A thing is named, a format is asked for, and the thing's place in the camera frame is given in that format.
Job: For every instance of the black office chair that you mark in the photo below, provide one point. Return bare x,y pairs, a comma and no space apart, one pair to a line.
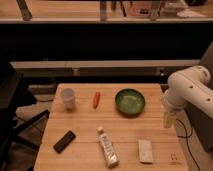
14,93

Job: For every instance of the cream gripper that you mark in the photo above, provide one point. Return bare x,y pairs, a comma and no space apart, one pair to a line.
168,119

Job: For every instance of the orange carrot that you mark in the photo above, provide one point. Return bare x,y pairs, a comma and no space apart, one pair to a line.
96,100

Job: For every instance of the dark grey panel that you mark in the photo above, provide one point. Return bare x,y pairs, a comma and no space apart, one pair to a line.
201,113

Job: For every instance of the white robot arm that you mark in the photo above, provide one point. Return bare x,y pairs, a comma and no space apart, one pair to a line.
187,85

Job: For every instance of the green bowl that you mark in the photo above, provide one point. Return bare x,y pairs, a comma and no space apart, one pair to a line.
130,102

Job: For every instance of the black remote control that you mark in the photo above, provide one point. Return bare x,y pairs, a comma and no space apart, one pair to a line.
64,141

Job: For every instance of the white tube bottle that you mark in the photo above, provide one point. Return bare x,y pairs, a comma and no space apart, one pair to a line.
108,149

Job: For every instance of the white paper cup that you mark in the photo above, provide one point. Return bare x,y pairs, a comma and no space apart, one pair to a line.
68,98

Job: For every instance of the white rectangular sponge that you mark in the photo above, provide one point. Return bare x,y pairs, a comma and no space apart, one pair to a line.
145,151

